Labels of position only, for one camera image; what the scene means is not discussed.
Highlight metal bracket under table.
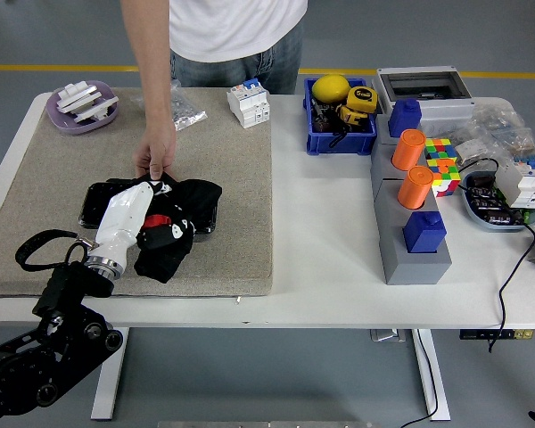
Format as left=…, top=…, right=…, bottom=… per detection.
left=369, top=328, right=407, bottom=343

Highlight black power cable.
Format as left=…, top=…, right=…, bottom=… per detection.
left=456, top=157, right=535, bottom=354

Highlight blue block with knob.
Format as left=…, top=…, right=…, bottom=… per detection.
left=387, top=98, right=423, bottom=138
left=402, top=211, right=448, bottom=254

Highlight white terminal block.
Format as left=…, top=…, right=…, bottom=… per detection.
left=455, top=137, right=489, bottom=165

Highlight yellow ball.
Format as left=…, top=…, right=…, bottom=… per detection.
left=311, top=74, right=351, bottom=104

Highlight clear bags of small parts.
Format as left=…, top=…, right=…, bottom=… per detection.
left=454, top=105, right=535, bottom=169

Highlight yellow black tape measure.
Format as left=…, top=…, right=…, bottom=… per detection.
left=336, top=104, right=370, bottom=128

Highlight colourful puzzle cube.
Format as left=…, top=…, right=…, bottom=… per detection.
left=424, top=137, right=459, bottom=162
left=427, top=158, right=463, bottom=199

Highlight grey-brown mat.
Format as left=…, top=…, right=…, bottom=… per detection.
left=0, top=86, right=276, bottom=299

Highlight dark hand tool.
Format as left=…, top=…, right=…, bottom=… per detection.
left=309, top=98, right=340, bottom=134

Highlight black rag with red print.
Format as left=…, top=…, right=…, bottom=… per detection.
left=131, top=177, right=224, bottom=285

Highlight white plastic clip part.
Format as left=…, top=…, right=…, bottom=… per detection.
left=72, top=95, right=120, bottom=124
left=55, top=79, right=104, bottom=112

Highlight dark circuit board pile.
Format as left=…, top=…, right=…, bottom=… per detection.
left=466, top=175, right=525, bottom=227

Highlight person's right hand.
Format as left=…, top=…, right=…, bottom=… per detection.
left=132, top=120, right=178, bottom=181

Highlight black table control panel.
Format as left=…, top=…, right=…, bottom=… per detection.
left=459, top=328, right=535, bottom=341

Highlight yellow round tape measure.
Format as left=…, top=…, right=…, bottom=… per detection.
left=346, top=86, right=379, bottom=115

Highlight blue plastic bin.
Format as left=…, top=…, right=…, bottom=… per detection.
left=303, top=78, right=380, bottom=156

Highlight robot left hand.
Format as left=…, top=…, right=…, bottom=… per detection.
left=88, top=180, right=197, bottom=267

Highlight glossy black panel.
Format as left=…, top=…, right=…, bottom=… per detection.
left=78, top=171, right=219, bottom=244

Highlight orange cylinder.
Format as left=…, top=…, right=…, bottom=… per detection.
left=397, top=165, right=434, bottom=210
left=391, top=128, right=427, bottom=171

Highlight person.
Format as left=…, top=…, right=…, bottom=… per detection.
left=168, top=0, right=309, bottom=95

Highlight clear bag of screws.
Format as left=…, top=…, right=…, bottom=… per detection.
left=169, top=79, right=209, bottom=133

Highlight purple dish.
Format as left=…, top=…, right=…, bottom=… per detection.
left=45, top=79, right=119, bottom=135

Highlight white table leg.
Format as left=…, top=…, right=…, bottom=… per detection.
left=90, top=327, right=130, bottom=421
left=410, top=328, right=451, bottom=423

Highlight black cable under table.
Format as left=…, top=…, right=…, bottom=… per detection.
left=399, top=328, right=440, bottom=428

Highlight light blue dish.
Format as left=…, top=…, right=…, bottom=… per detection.
left=460, top=170, right=535, bottom=234

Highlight grey electrical enclosure box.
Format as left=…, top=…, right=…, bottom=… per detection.
left=372, top=66, right=478, bottom=135

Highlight grey peg holder block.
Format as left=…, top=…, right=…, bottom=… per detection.
left=369, top=111, right=454, bottom=286

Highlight white circuit breaker blue switch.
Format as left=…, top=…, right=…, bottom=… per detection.
left=494, top=153, right=535, bottom=210
left=226, top=78, right=272, bottom=129

